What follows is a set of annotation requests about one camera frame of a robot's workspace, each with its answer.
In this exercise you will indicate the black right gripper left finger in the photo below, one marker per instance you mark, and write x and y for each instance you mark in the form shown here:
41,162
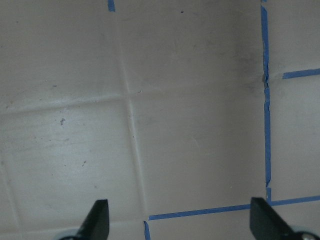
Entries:
96,225

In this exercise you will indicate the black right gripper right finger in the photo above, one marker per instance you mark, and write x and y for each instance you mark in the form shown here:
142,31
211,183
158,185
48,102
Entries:
266,224

